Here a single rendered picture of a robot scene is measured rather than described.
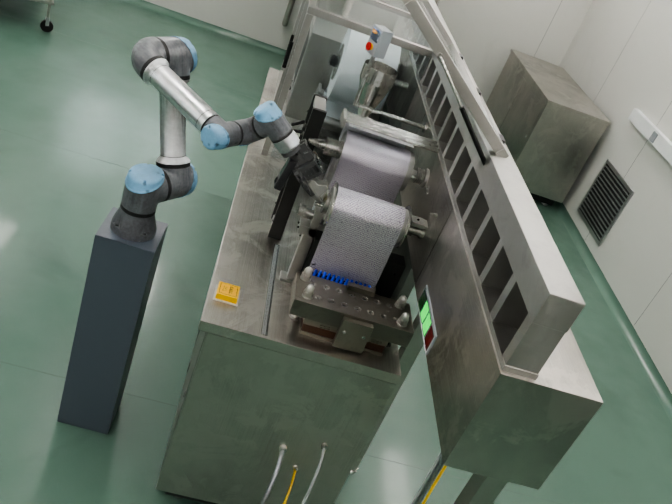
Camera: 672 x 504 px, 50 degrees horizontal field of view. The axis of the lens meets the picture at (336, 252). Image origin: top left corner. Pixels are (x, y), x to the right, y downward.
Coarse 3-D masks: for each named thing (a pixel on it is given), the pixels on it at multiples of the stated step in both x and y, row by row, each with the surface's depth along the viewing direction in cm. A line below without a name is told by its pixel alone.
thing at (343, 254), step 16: (320, 240) 232; (336, 240) 232; (352, 240) 232; (368, 240) 232; (320, 256) 235; (336, 256) 235; (352, 256) 235; (368, 256) 235; (384, 256) 235; (336, 272) 239; (352, 272) 238; (368, 272) 238
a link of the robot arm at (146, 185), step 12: (132, 168) 233; (144, 168) 234; (156, 168) 236; (132, 180) 230; (144, 180) 230; (156, 180) 231; (168, 180) 238; (132, 192) 231; (144, 192) 231; (156, 192) 234; (168, 192) 239; (132, 204) 233; (144, 204) 233; (156, 204) 238
